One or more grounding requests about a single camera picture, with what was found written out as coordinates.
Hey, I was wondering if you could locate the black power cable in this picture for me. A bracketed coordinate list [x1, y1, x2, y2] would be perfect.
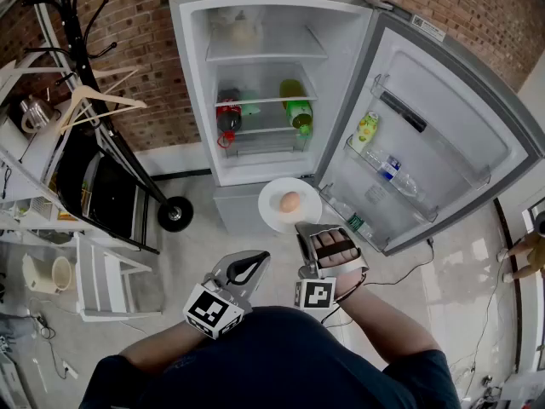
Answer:
[364, 236, 435, 287]

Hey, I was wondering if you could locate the cream mug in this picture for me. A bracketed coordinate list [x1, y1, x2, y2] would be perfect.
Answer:
[21, 253, 76, 296]

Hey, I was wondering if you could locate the person's right forearm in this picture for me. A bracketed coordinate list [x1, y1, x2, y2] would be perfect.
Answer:
[334, 270, 444, 366]

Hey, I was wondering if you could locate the clear water bottle blue label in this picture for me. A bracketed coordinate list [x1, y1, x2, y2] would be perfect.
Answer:
[361, 149, 427, 202]

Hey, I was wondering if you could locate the white step stool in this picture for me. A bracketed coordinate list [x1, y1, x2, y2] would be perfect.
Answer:
[75, 232, 164, 323]

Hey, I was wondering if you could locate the person's right hand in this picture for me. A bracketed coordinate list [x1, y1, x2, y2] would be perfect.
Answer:
[313, 231, 362, 268]

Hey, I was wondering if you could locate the steel kettle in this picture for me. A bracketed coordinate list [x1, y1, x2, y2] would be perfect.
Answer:
[19, 95, 56, 134]

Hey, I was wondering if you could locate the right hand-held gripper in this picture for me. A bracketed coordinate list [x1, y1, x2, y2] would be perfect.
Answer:
[293, 222, 370, 313]

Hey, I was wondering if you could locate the yellow drink bottle green label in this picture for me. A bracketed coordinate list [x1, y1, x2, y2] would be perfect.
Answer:
[279, 78, 314, 140]

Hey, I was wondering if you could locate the brown egg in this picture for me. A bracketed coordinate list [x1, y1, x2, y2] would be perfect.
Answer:
[278, 191, 301, 213]

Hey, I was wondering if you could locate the small yellow juice bottle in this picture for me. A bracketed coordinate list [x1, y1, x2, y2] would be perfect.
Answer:
[352, 111, 382, 155]

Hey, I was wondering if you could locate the person's dark shirt torso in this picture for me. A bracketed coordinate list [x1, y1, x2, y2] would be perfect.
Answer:
[78, 305, 463, 409]

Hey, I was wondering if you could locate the translucent plastic food bag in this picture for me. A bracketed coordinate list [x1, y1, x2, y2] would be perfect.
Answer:
[208, 6, 265, 46]

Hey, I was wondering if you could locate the black red wrist cord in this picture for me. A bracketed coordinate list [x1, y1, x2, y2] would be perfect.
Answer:
[334, 273, 367, 304]

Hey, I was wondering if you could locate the white shelf unit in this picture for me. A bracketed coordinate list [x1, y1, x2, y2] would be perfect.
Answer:
[0, 49, 146, 255]

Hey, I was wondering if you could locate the light wooden clothes hanger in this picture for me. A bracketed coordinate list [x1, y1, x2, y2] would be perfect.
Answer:
[0, 60, 140, 97]
[57, 85, 148, 135]

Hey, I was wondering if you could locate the grey refrigerator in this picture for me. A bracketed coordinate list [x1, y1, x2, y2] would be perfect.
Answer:
[169, 0, 545, 257]

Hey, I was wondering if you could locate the person's left forearm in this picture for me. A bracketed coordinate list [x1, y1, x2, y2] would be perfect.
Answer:
[118, 313, 239, 378]

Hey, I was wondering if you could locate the black flat box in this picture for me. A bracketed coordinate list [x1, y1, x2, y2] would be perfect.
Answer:
[380, 90, 428, 134]

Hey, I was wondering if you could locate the clear water bottle green label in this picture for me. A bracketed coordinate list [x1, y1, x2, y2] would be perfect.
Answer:
[330, 198, 376, 240]

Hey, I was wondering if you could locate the cola bottle red label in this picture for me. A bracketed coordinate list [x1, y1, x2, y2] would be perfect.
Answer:
[215, 88, 243, 149]

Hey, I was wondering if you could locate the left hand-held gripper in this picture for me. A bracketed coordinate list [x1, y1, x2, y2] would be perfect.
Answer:
[182, 250, 272, 341]

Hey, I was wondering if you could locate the light green packet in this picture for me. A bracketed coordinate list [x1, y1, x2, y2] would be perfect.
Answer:
[240, 89, 261, 117]

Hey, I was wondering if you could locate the black oven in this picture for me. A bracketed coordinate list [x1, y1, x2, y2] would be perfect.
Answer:
[54, 145, 150, 251]

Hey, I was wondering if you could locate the white round plate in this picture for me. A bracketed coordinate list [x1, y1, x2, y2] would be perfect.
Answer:
[257, 177, 323, 234]

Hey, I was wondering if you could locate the black coat rack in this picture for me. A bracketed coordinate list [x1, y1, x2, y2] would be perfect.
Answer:
[20, 0, 195, 233]

